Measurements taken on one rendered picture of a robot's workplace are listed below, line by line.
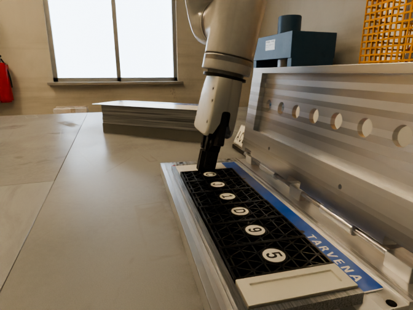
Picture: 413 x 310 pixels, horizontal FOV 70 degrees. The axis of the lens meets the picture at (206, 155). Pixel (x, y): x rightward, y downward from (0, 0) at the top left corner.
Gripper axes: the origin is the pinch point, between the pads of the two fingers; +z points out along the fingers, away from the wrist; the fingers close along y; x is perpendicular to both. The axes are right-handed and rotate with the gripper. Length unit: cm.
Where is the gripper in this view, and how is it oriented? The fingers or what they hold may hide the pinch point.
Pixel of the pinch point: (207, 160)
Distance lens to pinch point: 54.4
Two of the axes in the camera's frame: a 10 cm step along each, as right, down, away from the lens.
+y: 2.4, 2.6, -9.3
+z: -2.0, 9.6, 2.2
